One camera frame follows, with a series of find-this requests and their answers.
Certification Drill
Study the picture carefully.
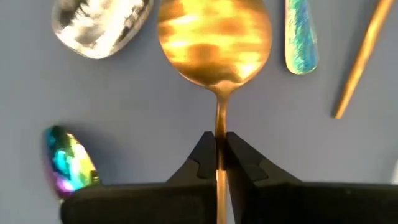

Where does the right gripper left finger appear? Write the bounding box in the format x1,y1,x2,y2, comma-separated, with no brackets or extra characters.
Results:
60,131,218,224

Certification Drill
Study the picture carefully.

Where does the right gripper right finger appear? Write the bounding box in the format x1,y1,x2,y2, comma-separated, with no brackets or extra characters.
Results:
226,132,398,224

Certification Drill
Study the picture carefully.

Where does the gold metal spoon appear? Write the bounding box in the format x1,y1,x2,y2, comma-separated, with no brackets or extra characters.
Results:
334,0,396,121
157,0,274,224

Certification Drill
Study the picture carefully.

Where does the blue-grey table mat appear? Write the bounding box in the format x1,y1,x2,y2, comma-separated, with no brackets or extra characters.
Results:
0,0,398,224

